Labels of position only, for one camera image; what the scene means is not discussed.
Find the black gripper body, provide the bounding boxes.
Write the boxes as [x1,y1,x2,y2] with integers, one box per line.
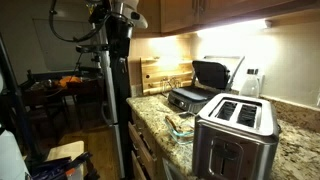
[114,34,133,60]

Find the brown toasted bread slice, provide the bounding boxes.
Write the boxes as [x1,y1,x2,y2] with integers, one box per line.
[165,114,195,136]

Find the stainless steel two-slot toaster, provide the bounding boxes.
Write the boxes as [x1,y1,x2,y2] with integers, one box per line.
[192,93,280,180]

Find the wooden cutting board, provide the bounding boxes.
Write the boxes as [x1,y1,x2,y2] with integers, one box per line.
[139,56,194,97]

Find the dark wooden chair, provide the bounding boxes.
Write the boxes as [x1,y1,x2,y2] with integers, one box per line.
[66,78,108,130]

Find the orange object on table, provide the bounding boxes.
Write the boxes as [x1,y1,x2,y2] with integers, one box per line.
[54,75,83,89]

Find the wooden upper cabinet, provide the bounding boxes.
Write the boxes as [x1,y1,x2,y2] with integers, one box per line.
[159,0,320,35]

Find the stainless steel refrigerator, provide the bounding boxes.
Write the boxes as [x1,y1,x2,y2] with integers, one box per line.
[96,19,134,179]

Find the wooden drawer base cabinet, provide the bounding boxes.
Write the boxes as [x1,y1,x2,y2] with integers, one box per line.
[127,109,168,180]

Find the black panini press grill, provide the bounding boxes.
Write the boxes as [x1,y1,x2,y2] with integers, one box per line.
[167,55,246,114]

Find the dark wooden dining table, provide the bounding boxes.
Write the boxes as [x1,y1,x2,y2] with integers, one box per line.
[19,68,104,134]

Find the light wooden stool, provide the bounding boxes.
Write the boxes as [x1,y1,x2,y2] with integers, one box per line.
[46,140,86,168]

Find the bright under-cabinet light strip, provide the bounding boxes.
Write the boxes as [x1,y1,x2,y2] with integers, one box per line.
[196,19,273,38]

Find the blue black bar clamp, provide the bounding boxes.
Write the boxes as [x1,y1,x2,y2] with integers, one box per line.
[29,151,101,180]

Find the white plastic container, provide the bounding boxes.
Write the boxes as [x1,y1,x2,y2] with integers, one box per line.
[0,128,31,180]

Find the black stereo camera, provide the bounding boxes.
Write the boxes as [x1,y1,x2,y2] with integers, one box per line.
[75,44,110,54]

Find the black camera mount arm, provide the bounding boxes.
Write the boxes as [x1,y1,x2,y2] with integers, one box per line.
[77,53,103,74]

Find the metal wire holder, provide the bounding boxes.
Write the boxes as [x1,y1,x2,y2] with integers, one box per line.
[161,76,182,94]

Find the black metal frame bar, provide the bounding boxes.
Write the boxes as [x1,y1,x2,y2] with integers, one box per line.
[0,33,38,162]

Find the curved silver dishwasher handle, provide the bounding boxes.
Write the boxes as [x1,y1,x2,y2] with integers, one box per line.
[162,158,178,180]

